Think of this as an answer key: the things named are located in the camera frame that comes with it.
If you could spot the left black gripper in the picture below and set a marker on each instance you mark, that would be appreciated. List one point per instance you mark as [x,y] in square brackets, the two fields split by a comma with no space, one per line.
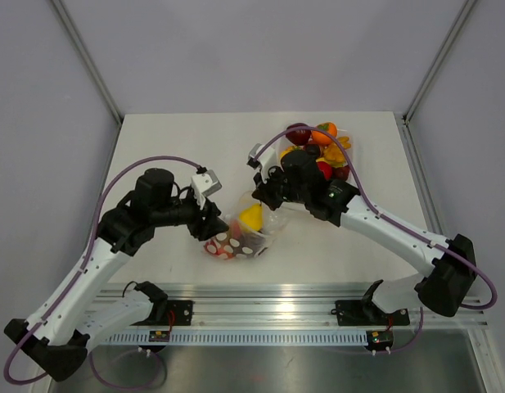
[211,226]

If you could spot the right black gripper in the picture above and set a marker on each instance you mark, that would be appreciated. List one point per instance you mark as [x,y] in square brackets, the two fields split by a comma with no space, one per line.
[263,191]

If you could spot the white plastic food tray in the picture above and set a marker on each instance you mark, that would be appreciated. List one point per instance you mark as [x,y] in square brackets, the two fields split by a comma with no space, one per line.
[283,143]

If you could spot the yellow lemon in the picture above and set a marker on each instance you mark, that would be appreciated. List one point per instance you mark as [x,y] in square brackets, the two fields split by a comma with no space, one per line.
[251,218]

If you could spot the clear zip top bag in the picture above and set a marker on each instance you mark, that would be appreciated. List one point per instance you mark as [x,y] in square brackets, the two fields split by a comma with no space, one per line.
[274,222]

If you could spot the purple grape bunch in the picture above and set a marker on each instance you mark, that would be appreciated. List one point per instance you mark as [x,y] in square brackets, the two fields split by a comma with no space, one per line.
[251,244]

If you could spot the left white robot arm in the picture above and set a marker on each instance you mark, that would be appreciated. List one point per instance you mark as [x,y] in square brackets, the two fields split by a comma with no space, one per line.
[59,336]

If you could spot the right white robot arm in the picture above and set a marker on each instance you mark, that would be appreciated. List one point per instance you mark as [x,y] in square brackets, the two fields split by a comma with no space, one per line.
[444,267]

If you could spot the yellow orange bell pepper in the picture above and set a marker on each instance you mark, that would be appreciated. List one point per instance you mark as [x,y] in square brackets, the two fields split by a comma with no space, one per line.
[283,154]

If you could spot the dark purple plum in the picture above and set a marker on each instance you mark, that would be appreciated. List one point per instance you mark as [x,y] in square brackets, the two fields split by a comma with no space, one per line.
[314,150]

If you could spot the dark red fig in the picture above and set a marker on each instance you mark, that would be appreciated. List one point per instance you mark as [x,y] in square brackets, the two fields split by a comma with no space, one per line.
[341,173]

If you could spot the dark red apple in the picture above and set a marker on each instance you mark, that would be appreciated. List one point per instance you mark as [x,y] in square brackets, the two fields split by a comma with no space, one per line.
[298,134]

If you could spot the orange persimmon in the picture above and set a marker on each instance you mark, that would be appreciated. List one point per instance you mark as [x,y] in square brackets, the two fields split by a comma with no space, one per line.
[324,133]

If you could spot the left small circuit board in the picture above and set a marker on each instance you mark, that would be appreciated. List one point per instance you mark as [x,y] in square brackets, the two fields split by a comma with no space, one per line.
[159,336]

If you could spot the small circuit board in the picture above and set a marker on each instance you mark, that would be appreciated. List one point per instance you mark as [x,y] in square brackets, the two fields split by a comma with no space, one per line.
[159,336]
[380,339]

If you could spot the right small circuit board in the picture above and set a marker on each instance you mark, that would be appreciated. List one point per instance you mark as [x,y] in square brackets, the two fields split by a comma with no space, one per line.
[380,339]

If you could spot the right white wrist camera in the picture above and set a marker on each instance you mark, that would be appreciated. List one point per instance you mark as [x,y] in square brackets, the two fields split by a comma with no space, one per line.
[263,159]

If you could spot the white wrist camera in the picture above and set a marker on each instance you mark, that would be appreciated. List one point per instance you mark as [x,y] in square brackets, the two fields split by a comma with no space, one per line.
[205,185]
[263,159]

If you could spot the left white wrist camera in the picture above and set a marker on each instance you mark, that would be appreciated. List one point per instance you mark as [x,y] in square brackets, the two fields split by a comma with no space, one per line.
[205,185]

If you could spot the aluminium mounting rail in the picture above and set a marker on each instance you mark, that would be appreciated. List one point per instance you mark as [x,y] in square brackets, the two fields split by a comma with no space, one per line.
[275,306]

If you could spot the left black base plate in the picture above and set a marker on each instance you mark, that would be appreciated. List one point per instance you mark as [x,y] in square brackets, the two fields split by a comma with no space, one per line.
[177,312]

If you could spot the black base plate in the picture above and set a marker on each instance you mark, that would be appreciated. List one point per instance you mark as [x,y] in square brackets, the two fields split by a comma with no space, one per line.
[357,313]
[177,312]

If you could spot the white slotted cable duct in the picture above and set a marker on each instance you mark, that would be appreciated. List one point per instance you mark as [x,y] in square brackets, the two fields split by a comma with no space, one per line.
[189,337]

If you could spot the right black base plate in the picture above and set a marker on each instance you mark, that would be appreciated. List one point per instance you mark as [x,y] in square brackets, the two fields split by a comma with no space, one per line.
[357,313]

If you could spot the right aluminium frame post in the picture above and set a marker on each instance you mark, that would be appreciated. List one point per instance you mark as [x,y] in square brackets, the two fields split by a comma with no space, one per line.
[441,56]

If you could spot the aluminium frame post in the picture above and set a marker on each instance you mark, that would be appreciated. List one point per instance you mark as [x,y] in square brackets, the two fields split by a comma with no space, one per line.
[77,42]
[441,56]

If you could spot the left aluminium frame post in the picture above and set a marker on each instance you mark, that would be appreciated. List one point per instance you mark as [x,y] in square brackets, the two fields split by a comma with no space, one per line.
[77,42]

